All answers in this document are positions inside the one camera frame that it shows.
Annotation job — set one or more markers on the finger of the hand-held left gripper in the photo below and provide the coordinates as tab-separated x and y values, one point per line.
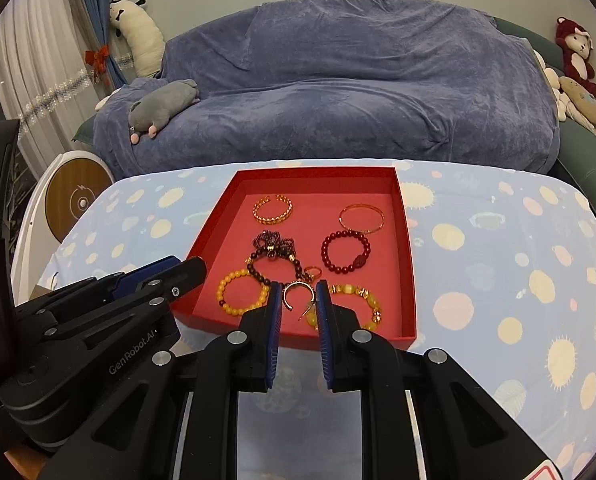
148	267
178	280

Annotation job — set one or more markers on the beige round plush toy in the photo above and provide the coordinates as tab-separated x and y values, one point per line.
580	97

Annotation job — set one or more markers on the round white wooden stool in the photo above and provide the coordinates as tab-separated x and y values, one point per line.
73	195

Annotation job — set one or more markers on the brown cardboard piece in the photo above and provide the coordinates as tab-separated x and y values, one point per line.
42	292

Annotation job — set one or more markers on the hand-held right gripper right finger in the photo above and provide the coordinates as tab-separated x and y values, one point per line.
324	335

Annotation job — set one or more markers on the green sofa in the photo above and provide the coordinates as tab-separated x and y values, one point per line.
592	160

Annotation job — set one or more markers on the blue curtain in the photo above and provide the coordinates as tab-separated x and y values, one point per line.
98	0

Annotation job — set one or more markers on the white cow plush toy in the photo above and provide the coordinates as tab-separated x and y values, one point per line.
143	35

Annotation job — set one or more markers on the thin red gold bangle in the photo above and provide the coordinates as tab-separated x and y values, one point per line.
362	205

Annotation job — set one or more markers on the blue sofa cover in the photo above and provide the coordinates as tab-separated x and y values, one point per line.
353	85

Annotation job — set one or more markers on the grey plush toy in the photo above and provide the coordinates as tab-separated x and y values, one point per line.
163	105

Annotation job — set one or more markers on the white curtain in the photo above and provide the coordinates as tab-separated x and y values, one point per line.
38	85

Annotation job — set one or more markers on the red white carton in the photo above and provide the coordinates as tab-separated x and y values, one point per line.
542	474

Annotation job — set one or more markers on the silver tinsel garland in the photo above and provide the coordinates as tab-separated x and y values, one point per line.
53	95

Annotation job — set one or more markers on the red cardboard box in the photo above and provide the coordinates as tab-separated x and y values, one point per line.
303	220

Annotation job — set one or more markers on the red ribbon bow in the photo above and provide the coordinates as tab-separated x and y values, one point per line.
98	57

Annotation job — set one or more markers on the red monkey plush toy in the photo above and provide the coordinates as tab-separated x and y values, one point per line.
572	55

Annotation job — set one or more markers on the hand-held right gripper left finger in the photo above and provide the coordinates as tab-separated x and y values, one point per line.
275	335

